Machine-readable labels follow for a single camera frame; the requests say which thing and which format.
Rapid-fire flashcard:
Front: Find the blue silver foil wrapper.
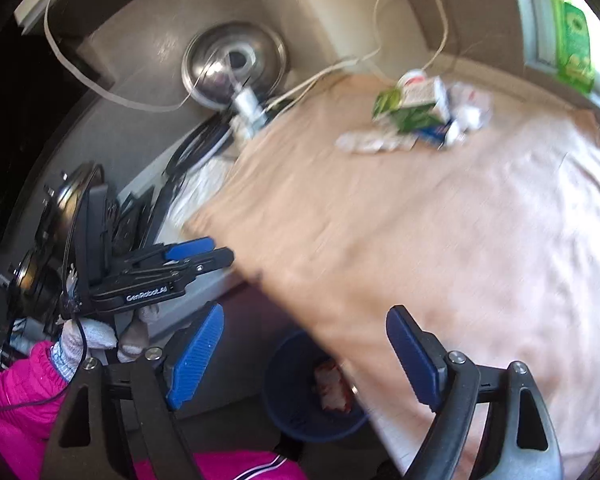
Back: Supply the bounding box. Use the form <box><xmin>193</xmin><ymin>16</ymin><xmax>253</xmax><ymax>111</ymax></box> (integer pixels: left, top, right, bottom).
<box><xmin>415</xmin><ymin>119</ymin><xmax>466</xmax><ymax>150</ymax></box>

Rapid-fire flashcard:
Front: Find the trash inside bin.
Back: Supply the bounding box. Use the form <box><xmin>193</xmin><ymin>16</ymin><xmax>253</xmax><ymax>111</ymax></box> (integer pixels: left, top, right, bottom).
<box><xmin>314</xmin><ymin>360</ymin><xmax>354</xmax><ymax>414</ymax></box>

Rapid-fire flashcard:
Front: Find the dark blue trash bin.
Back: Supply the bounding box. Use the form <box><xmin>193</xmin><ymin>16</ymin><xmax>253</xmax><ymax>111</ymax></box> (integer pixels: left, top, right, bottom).
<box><xmin>262</xmin><ymin>330</ymin><xmax>367</xmax><ymax>443</ymax></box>

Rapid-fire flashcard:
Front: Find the beige cloth on counter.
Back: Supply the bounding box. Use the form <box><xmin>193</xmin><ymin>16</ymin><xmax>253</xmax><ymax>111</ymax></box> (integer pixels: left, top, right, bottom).
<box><xmin>183</xmin><ymin>75</ymin><xmax>600</xmax><ymax>479</ymax></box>

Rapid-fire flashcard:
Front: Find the white power cable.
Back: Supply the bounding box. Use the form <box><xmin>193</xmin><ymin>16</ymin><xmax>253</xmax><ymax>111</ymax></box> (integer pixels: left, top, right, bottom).
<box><xmin>43</xmin><ymin>0</ymin><xmax>451</xmax><ymax>114</ymax></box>

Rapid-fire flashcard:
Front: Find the green dish soap bottle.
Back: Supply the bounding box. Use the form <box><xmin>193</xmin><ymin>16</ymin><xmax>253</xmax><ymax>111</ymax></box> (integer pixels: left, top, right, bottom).
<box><xmin>550</xmin><ymin>0</ymin><xmax>595</xmax><ymax>94</ymax></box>

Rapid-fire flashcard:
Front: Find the clear plastic wrap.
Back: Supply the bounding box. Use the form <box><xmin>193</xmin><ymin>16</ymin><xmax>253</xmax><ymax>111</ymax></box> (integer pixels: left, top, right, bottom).
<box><xmin>335</xmin><ymin>129</ymin><xmax>417</xmax><ymax>155</ymax></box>

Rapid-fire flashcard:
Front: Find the white appliance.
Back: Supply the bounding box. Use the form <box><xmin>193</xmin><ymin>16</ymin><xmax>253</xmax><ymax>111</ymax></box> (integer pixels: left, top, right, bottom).
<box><xmin>274</xmin><ymin>0</ymin><xmax>426</xmax><ymax>79</ymax></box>

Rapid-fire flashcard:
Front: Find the white gloved left hand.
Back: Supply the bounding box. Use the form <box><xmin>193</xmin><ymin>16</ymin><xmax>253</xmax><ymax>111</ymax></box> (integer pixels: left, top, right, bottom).
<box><xmin>50</xmin><ymin>304</ymin><xmax>160</xmax><ymax>382</ymax></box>

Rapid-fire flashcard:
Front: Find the red white plastic cup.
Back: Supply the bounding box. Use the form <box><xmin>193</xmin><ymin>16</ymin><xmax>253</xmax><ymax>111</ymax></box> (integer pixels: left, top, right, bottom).
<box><xmin>396</xmin><ymin>70</ymin><xmax>428</xmax><ymax>90</ymax></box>

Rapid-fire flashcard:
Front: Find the white cloth under beige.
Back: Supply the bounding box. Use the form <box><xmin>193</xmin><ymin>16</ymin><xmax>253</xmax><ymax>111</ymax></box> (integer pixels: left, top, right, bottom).
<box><xmin>158</xmin><ymin>128</ymin><xmax>251</xmax><ymax>243</ymax></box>

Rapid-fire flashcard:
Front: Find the steel pot lid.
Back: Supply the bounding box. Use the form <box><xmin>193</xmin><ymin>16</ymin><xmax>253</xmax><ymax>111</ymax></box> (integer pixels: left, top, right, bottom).
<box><xmin>181</xmin><ymin>21</ymin><xmax>288</xmax><ymax>110</ymax></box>

